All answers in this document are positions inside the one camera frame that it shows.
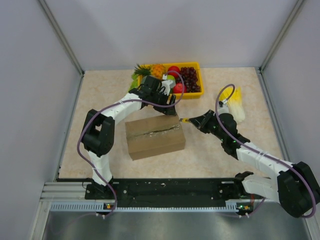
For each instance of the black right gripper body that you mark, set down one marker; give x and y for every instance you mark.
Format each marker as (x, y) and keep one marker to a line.
(211, 126)

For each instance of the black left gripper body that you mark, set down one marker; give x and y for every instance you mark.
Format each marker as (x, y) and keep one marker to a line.
(160, 98)

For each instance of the yellow utility knife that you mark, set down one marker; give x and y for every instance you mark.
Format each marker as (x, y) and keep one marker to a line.
(184, 120)

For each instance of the brown cardboard express box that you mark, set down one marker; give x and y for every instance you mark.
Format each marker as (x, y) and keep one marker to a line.
(154, 136)

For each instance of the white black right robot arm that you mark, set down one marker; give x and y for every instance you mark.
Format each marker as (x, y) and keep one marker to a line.
(292, 185)

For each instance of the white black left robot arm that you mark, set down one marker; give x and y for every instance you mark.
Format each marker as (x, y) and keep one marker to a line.
(98, 134)

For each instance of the green cantaloupe melon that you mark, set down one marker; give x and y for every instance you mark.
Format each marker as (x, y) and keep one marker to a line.
(143, 80)

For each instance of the green white leek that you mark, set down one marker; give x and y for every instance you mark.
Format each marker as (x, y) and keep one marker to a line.
(134, 83)

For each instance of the yellow napa cabbage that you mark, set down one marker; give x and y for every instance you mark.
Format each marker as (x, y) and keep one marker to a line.
(234, 103)

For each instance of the red apple front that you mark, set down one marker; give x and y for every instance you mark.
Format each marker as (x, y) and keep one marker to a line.
(179, 88)

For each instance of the red apple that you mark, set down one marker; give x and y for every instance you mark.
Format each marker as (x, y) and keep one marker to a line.
(173, 71)
(179, 88)

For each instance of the pineapple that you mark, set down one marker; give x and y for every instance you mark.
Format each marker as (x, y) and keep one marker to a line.
(155, 70)

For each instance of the light green apple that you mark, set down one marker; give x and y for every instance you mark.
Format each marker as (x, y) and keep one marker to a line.
(170, 77)

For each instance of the yellow plastic fruit tray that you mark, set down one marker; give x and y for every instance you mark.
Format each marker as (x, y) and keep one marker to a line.
(180, 65)

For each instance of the red apple rear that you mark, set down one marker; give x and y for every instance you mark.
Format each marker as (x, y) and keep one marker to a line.
(173, 71)

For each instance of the purple grape bunch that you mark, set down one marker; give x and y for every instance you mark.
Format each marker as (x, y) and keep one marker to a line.
(190, 79)

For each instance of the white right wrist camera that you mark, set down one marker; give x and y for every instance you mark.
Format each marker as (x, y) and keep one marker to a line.
(222, 108)

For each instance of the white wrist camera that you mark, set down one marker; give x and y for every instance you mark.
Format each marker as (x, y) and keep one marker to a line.
(167, 84)
(222, 108)

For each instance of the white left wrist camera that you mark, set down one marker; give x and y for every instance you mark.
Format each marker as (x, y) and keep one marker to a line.
(167, 84)

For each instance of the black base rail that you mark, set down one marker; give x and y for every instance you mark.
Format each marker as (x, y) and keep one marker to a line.
(167, 192)

